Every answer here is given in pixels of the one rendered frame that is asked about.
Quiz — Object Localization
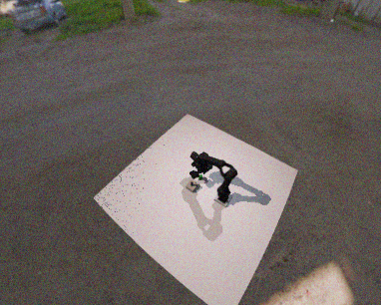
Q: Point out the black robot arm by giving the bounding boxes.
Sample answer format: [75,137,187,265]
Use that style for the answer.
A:
[190,152,237,204]

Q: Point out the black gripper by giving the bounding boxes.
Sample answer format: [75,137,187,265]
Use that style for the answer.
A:
[190,164,213,179]

